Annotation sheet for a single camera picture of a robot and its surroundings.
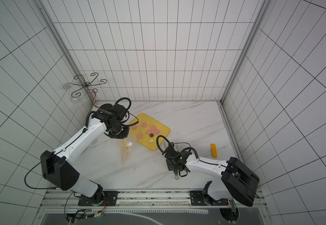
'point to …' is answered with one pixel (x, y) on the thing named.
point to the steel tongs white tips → (176, 172)
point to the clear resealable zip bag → (124, 145)
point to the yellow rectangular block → (214, 150)
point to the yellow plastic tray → (147, 130)
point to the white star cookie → (151, 140)
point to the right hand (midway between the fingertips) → (173, 158)
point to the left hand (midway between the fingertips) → (122, 139)
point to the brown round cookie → (151, 135)
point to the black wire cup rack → (76, 93)
